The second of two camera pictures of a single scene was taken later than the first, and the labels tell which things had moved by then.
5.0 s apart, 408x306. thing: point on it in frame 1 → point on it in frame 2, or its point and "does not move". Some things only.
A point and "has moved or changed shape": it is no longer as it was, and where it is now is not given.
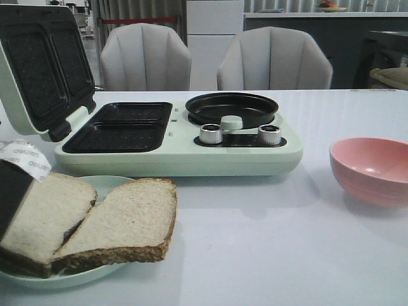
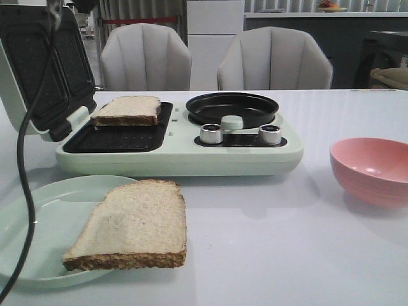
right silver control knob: x=269 y=134 does not move
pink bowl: x=373 y=170 does not move
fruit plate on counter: x=326 y=7 does not move
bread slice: x=133 y=222 has moved or changed shape
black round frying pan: x=254 y=110 does not move
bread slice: x=46 y=210 → x=128 y=111
